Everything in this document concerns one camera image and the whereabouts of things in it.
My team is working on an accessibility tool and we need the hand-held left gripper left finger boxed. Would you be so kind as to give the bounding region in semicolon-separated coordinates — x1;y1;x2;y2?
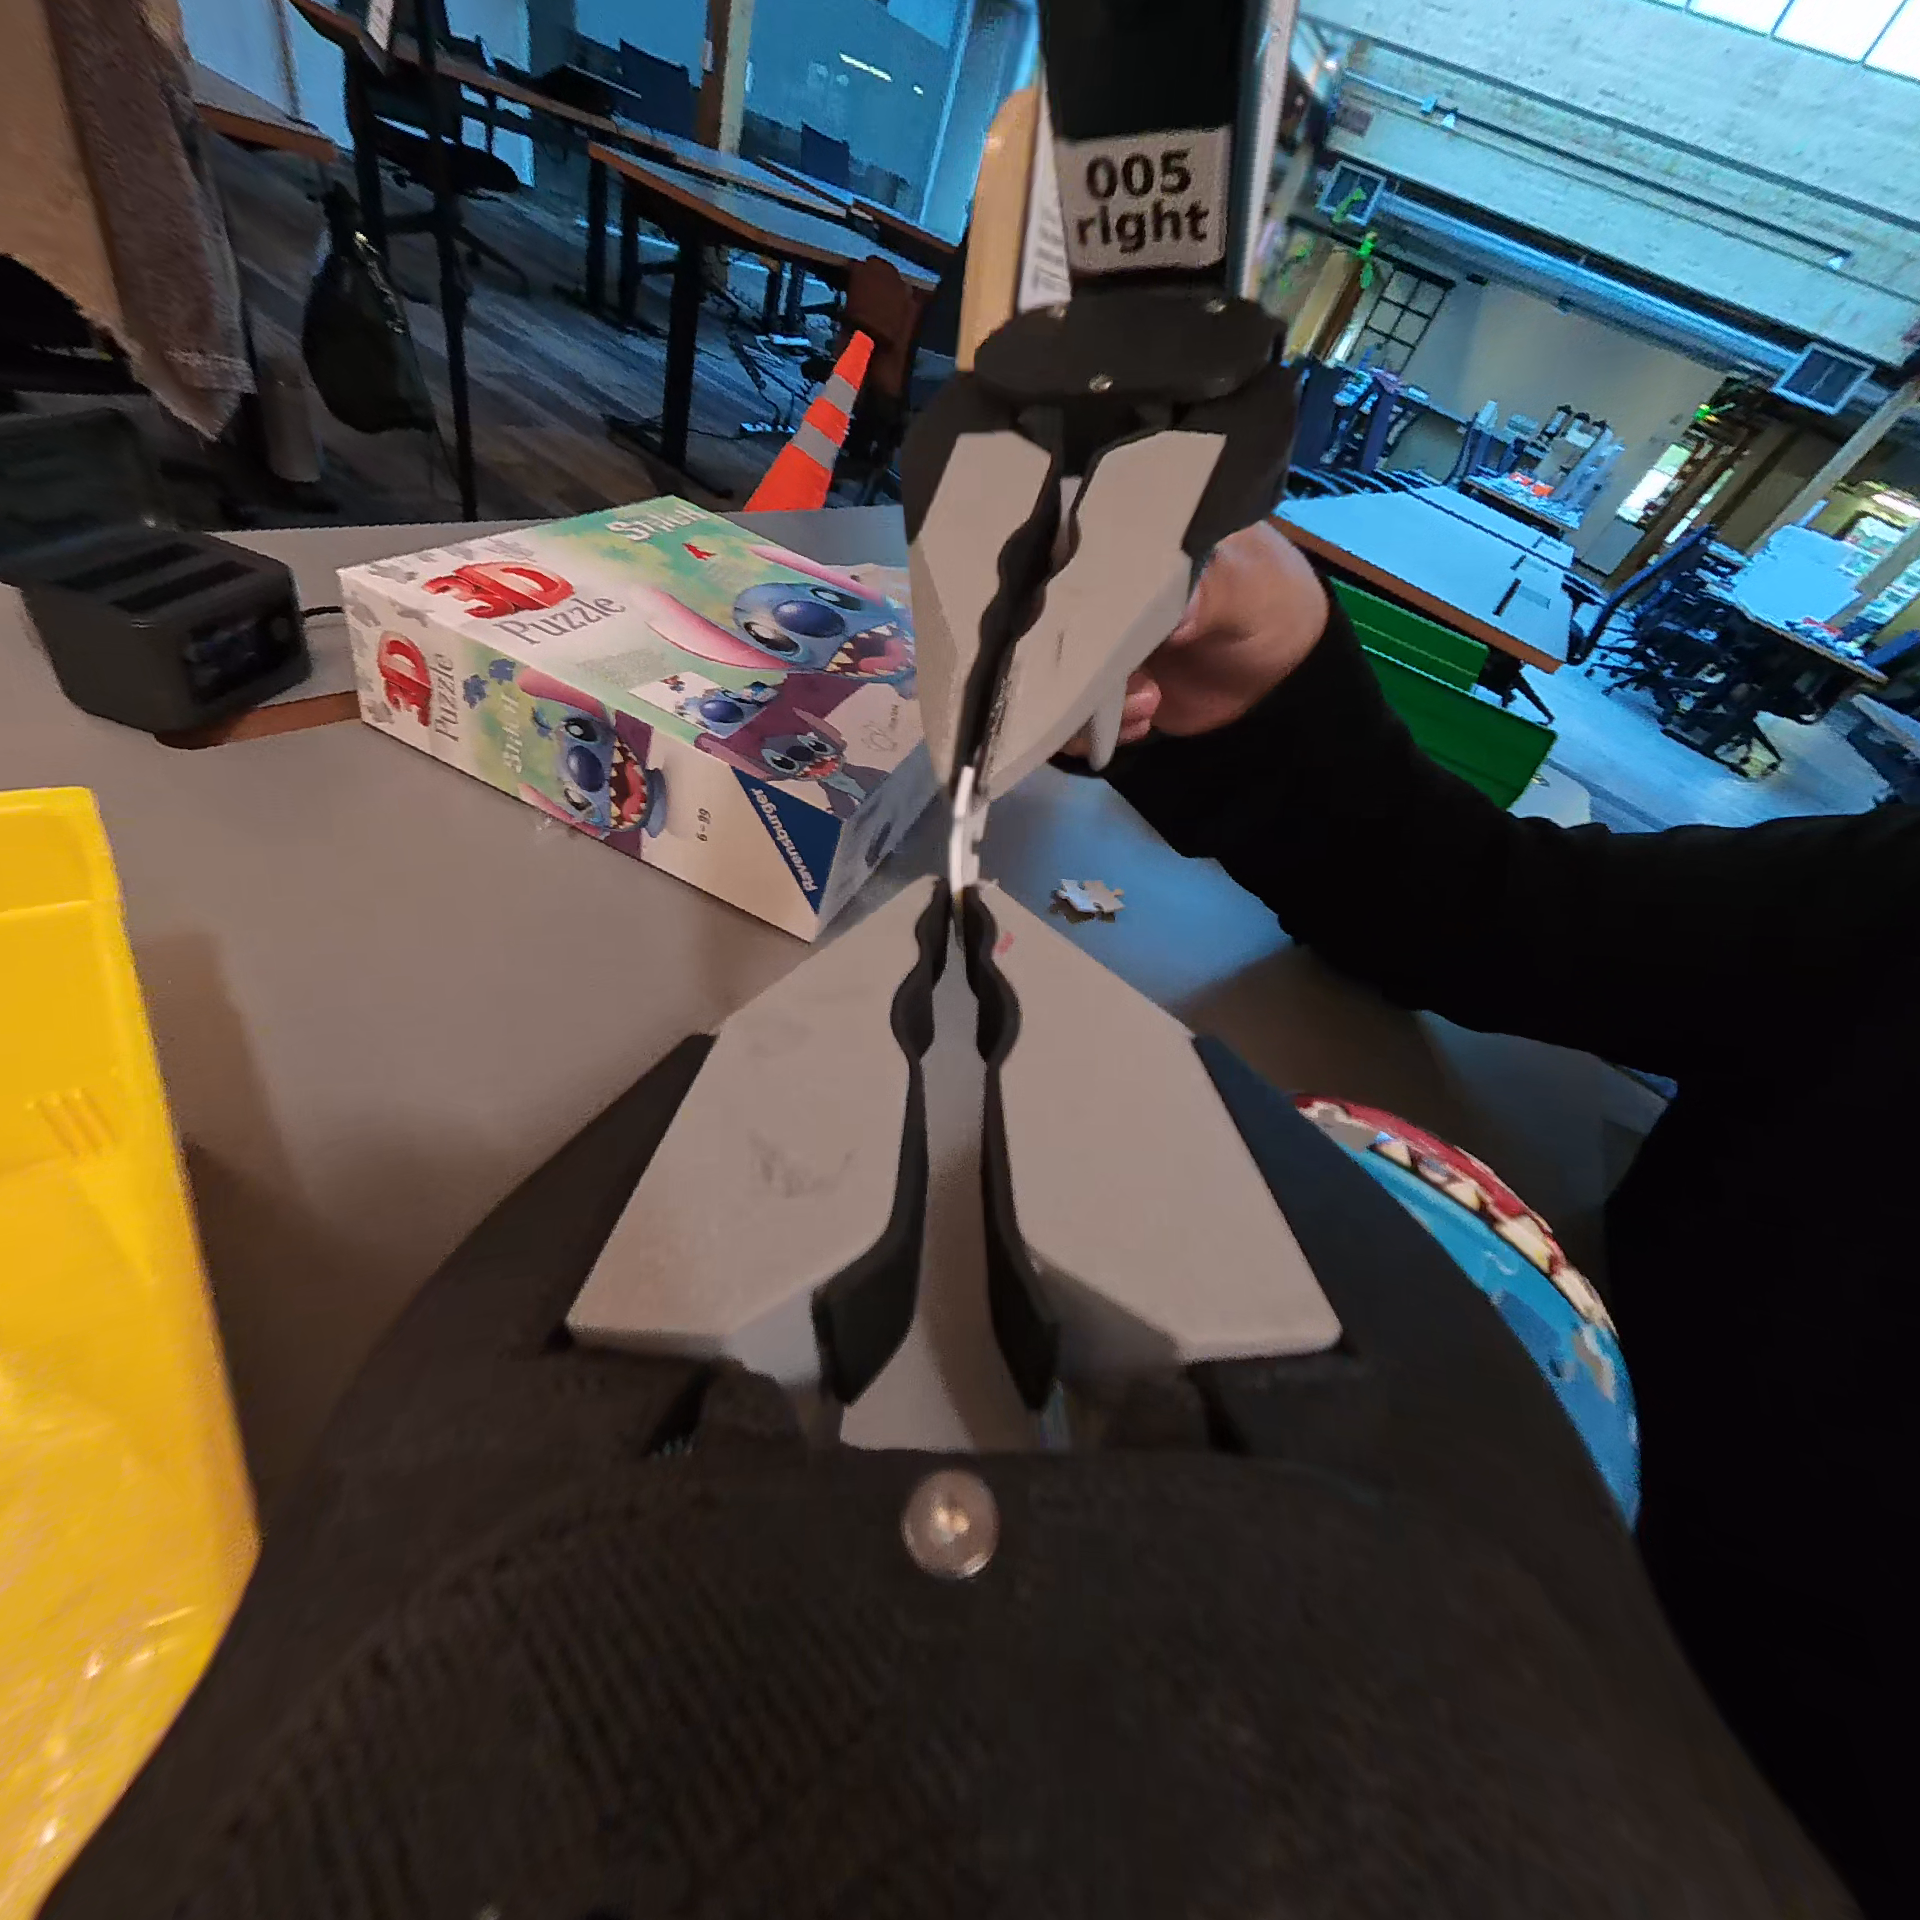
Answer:
567;878;955;1406

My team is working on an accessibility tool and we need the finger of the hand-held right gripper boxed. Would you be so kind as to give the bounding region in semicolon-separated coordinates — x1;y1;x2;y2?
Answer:
972;433;1230;802
909;425;1061;802

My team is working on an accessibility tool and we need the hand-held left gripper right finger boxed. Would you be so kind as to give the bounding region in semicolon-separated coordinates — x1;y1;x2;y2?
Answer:
961;885;1344;1414

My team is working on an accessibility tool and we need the blue puzzle ball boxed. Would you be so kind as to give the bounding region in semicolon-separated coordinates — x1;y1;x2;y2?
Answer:
1289;1096;1650;1530

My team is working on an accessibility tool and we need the person's right forearm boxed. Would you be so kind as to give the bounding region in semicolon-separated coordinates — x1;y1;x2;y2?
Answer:
1049;576;1920;1089

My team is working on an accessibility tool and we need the printed puzzle box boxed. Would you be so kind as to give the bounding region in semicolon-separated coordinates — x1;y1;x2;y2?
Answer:
335;496;940;943

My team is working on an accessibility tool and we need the person's right hand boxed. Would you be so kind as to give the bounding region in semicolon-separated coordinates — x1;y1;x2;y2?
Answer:
1116;524;1340;749

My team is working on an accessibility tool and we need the orange traffic cone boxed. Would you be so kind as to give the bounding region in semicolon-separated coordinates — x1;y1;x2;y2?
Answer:
742;329;879;513

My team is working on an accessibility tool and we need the grey work table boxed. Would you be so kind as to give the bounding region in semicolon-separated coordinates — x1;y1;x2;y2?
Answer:
1272;482;1578;721
1710;525;1920;753

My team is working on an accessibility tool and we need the green panel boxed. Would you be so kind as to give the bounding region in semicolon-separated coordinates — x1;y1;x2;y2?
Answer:
1329;576;1565;810

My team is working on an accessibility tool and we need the wooden-edged desk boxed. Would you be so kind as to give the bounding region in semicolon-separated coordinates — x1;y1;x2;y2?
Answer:
293;0;649;324
587;142;940;465

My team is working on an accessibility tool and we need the black office chair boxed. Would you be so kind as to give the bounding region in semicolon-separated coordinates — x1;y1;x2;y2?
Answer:
360;88;526;288
1570;525;1717;708

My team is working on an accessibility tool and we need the black stand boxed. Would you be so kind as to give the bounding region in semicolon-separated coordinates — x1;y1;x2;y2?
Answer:
335;0;481;524

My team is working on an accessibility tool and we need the black backpack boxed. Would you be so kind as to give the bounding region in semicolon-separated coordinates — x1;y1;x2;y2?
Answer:
302;186;443;439

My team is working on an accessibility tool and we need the yellow plastic bin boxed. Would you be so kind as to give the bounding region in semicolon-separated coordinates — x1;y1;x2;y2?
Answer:
0;786;265;1920

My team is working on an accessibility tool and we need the person's black-clothed torso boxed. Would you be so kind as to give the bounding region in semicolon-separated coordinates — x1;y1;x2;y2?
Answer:
1598;810;1920;1920

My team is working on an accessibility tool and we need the black charging dock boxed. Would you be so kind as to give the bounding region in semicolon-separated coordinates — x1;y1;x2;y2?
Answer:
0;525;316;736

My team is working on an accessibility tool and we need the grey hanging cloth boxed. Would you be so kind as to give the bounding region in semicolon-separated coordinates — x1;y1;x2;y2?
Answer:
0;0;255;441

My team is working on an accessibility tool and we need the grey ventilation duct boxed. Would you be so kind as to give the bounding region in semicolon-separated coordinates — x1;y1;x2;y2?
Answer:
1374;186;1920;379

